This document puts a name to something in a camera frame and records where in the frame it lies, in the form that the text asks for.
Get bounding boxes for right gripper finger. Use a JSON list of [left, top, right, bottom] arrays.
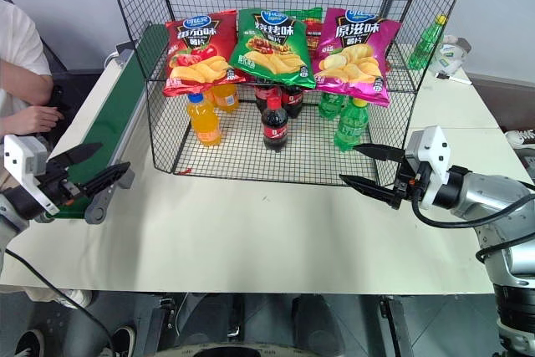
[[339, 173, 400, 211], [354, 143, 407, 162]]

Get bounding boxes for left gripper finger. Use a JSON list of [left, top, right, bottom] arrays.
[[47, 142, 104, 170], [78, 161, 132, 201]]

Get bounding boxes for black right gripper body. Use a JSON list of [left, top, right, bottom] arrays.
[[391, 158, 432, 211]]

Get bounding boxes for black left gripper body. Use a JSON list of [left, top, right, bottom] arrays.
[[38, 163, 89, 211]]

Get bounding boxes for green conveyor belt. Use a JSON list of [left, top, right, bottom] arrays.
[[41, 21, 171, 224]]

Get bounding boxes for person's bare hand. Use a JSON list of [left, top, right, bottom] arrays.
[[15, 105, 60, 135]]

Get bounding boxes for green soda bottle yellow cap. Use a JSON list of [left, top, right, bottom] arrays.
[[408, 14, 448, 70], [334, 96, 371, 154]]

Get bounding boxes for black office chair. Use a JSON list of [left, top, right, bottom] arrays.
[[41, 37, 105, 132]]

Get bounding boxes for white marker pen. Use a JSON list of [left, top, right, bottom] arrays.
[[435, 71, 471, 85]]

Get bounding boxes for magenta original chip bag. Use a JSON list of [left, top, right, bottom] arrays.
[[313, 7, 402, 108]]

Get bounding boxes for cola bottle red cap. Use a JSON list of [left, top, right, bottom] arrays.
[[260, 96, 290, 151]]

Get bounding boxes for orange soda bottle blue cap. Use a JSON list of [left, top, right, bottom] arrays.
[[186, 92, 224, 148]]

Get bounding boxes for plain white sneaker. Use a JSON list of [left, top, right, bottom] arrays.
[[53, 288, 94, 310]]

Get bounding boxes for white sneaker black stripes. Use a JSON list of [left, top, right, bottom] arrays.
[[503, 129, 535, 150]]

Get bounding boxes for red and green snack bag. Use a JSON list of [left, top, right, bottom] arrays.
[[288, 7, 325, 55]]

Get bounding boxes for green barbecue chip bag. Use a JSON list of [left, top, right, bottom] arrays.
[[227, 8, 318, 90]]

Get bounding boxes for red tomato chip bag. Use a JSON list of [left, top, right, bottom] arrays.
[[161, 8, 247, 99]]

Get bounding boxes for black sneaker white sole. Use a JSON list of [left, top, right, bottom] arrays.
[[14, 329, 46, 357], [109, 325, 137, 357]]

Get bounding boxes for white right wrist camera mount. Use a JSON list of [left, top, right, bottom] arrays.
[[404, 125, 453, 211]]

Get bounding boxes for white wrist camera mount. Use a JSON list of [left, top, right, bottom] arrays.
[[404, 125, 453, 211], [3, 134, 60, 217]]

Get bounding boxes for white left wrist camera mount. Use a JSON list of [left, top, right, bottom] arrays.
[[3, 134, 60, 217]]

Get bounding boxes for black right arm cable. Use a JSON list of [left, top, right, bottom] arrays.
[[410, 191, 535, 264]]

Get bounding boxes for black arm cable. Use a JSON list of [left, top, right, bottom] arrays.
[[410, 191, 535, 264], [3, 247, 116, 357]]

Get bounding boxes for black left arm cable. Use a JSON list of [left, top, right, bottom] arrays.
[[3, 247, 116, 357]]

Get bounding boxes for black metal table bracket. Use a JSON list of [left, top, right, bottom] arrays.
[[378, 296, 413, 357], [144, 296, 176, 349]]

